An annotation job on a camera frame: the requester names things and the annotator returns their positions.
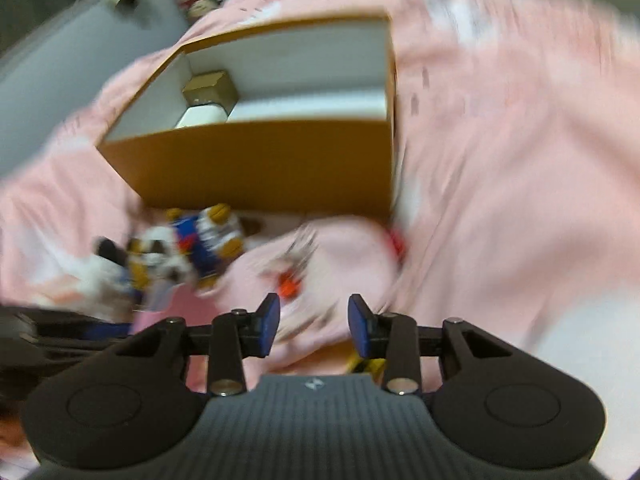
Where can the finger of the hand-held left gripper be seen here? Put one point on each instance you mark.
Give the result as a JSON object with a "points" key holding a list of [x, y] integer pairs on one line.
{"points": [[107, 330]]}

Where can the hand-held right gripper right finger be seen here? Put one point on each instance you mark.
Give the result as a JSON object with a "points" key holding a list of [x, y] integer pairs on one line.
{"points": [[360, 327]]}

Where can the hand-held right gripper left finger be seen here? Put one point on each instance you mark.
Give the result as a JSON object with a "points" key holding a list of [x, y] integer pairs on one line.
{"points": [[267, 325]]}

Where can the white plush with pink stripes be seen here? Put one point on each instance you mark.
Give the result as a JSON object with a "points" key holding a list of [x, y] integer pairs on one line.
{"points": [[95, 277]]}

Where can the tiger plush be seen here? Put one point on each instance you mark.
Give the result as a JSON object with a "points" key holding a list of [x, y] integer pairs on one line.
{"points": [[195, 247]]}

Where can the orange cardboard box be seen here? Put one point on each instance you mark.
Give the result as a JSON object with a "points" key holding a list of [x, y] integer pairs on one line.
{"points": [[260, 170]]}

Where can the small brown box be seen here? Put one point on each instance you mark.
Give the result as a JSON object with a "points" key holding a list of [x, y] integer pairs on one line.
{"points": [[207, 91]]}

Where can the pink printed blanket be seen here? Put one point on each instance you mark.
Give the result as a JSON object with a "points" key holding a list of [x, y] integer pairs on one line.
{"points": [[500, 160]]}

